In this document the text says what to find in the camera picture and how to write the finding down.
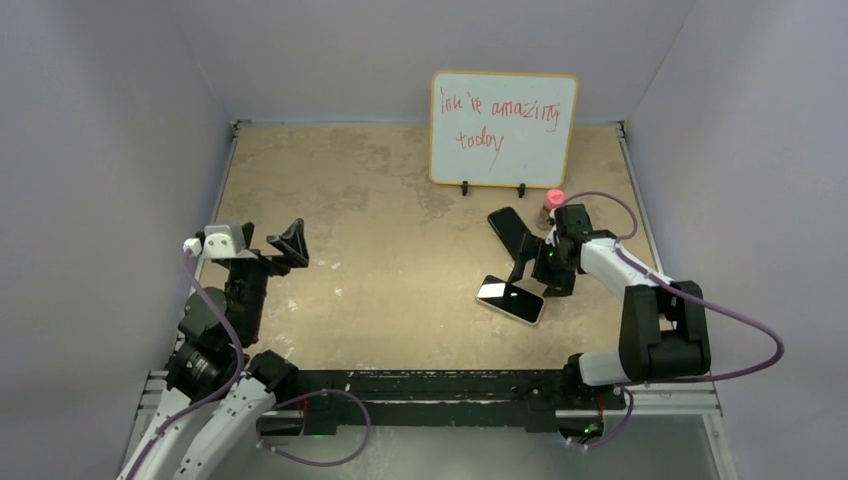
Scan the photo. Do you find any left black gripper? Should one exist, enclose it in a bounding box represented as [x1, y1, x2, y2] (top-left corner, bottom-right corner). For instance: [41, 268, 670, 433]
[228, 217, 308, 340]

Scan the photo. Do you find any pink capped small bottle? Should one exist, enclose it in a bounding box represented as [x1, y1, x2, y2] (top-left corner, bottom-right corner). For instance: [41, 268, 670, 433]
[535, 189, 566, 230]

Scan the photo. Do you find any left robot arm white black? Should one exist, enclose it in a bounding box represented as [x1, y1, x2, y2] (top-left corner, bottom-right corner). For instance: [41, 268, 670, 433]
[119, 218, 309, 479]

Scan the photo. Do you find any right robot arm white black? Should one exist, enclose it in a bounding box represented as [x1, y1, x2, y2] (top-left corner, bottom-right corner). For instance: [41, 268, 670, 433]
[487, 204, 711, 407]

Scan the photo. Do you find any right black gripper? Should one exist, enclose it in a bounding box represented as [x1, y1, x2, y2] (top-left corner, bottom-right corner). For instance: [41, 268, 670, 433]
[508, 232, 577, 298]

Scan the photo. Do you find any white board yellow frame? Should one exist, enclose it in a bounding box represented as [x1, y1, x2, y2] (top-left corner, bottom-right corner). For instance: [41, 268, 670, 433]
[429, 70, 579, 189]

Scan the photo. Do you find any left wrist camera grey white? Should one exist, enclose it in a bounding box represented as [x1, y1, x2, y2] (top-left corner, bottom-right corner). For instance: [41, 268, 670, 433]
[182, 223, 258, 260]

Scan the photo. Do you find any black phone without case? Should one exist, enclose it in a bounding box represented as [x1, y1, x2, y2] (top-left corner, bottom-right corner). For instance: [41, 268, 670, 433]
[487, 207, 531, 259]

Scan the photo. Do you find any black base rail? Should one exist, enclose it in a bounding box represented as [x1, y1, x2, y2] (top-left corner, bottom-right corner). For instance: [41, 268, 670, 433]
[259, 367, 627, 438]

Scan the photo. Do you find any aluminium frame rail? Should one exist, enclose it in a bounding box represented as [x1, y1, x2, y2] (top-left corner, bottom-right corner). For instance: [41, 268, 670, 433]
[121, 371, 739, 479]

